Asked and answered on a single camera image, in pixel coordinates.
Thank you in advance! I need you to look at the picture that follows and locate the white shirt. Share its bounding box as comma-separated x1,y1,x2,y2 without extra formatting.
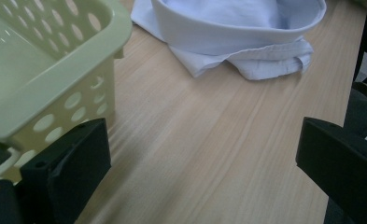
130,0,328,81

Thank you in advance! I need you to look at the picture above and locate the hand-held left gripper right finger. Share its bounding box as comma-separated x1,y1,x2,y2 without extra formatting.
295,116,367,224

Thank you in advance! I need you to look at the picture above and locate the pale green plastic basket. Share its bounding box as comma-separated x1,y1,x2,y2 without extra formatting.
0,0,134,185

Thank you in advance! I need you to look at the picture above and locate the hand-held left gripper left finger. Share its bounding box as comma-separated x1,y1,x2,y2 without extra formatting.
19,118,112,224

